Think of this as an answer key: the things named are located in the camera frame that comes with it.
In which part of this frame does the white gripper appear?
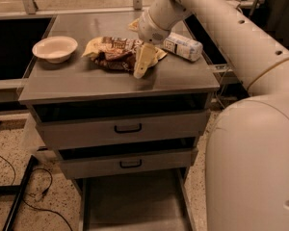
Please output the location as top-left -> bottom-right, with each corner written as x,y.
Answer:
128,10 -> 171,79

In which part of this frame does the brown chip bag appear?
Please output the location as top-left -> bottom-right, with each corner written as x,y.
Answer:
83,37 -> 144,72

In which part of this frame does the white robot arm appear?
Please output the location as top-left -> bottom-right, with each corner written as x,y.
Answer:
138,0 -> 289,231

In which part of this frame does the grey drawer cabinet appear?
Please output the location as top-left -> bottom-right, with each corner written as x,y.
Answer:
18,9 -> 221,181

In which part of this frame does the grey top drawer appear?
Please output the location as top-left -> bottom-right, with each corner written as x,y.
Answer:
37,110 -> 209,150

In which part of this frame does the grey middle drawer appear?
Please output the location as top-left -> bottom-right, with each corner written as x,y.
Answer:
60,147 -> 197,179

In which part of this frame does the grey open bottom drawer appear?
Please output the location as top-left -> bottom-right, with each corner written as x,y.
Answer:
79,169 -> 197,231

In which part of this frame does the clear plastic water bottle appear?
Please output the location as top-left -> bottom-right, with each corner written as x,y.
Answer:
163,32 -> 203,62

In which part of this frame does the white paper bowl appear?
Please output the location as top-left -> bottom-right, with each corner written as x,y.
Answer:
32,36 -> 78,64

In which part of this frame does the black floor cable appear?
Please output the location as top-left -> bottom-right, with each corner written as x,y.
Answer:
0,149 -> 74,231

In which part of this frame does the black metal floor frame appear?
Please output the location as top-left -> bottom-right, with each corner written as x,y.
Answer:
0,156 -> 39,231

